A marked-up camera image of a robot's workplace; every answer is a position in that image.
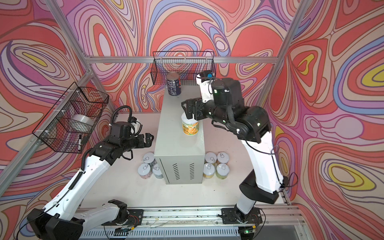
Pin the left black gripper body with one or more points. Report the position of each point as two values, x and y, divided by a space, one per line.
132 142

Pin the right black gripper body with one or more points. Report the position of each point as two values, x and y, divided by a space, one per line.
204 110

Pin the orange peach can large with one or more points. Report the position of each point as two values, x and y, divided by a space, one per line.
190 126

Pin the dark blue tomato can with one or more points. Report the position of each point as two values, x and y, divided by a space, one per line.
173 83

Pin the green label can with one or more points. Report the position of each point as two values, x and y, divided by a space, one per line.
222 171

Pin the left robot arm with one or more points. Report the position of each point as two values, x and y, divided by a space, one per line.
57 220

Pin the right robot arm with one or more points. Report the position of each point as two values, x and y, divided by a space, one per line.
221 101

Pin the grey metal cabinet counter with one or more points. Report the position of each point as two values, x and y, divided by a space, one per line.
181 157

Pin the white lid can back-left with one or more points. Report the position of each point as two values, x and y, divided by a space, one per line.
149 159

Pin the white lid can front-left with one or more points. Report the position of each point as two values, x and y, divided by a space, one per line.
145 171

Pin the white lid can front-right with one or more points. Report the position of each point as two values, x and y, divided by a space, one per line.
156 170

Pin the right group can back-left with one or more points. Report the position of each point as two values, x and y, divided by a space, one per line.
211 158

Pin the right group can back-right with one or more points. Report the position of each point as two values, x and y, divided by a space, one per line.
223 158

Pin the black marker pen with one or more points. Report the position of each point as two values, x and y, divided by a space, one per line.
79 143

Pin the silver tape roll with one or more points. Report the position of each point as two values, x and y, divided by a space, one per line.
83 119

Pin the right group can front-left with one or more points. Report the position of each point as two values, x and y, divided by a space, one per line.
209 170

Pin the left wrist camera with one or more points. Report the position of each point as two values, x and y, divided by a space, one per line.
136 126

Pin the black wire basket back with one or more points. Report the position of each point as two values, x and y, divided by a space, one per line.
186 63

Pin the black wire basket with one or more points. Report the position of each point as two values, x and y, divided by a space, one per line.
61 134
186 63

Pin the black wire basket left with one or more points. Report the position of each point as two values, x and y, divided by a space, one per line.
61 134

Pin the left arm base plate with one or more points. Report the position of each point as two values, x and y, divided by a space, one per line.
134 218

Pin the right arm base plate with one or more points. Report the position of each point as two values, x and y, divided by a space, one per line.
235 216

